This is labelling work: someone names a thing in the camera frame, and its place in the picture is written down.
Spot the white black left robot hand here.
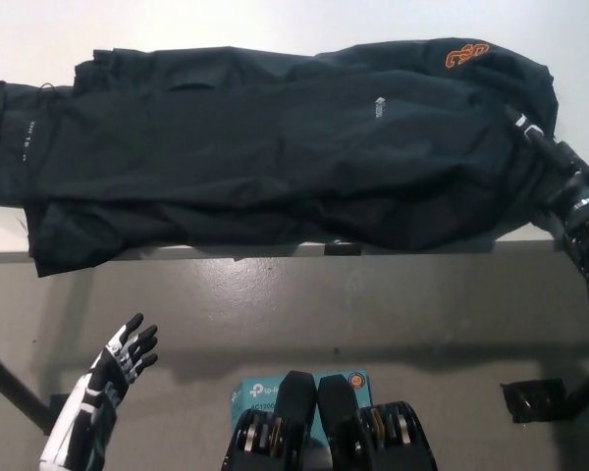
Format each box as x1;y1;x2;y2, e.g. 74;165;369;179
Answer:
38;312;160;471

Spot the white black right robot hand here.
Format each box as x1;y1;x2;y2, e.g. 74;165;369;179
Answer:
502;106;589;213

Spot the black jacket with orange logo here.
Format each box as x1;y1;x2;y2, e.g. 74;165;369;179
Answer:
0;36;563;279

